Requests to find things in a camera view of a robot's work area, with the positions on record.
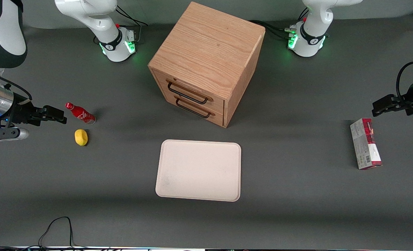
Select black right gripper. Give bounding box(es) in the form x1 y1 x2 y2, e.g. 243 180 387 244
5 92 68 127

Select red coke bottle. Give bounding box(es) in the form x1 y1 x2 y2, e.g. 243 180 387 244
65 102 97 126

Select beige rectangular tray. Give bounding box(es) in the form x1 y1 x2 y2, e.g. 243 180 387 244
155 139 242 202

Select yellow lemon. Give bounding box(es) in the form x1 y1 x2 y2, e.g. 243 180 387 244
74 129 89 147

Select red and grey carton box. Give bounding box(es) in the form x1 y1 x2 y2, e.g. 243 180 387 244
350 118 383 170

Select wooden drawer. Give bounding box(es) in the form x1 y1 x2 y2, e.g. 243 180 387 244
159 87 225 127
153 69 225 113

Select wooden drawer cabinet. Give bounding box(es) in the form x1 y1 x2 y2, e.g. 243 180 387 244
148 1 266 128

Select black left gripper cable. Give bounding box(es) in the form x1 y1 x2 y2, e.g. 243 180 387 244
396 61 413 102

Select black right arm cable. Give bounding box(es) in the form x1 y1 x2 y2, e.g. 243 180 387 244
0 70 33 102

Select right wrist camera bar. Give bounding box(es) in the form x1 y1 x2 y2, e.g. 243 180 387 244
0 127 29 142

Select black looping table cable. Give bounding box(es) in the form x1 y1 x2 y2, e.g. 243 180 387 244
0 216 123 251

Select black right base cables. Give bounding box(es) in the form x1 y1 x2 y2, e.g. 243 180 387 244
94 5 148 44

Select black base cables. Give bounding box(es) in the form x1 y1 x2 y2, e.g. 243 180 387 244
249 7 310 41
94 5 148 44

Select black metal drawer handle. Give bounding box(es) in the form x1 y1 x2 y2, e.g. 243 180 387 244
167 81 209 105
175 98 211 119

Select black left base cables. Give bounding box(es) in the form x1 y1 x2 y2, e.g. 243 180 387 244
249 7 310 41

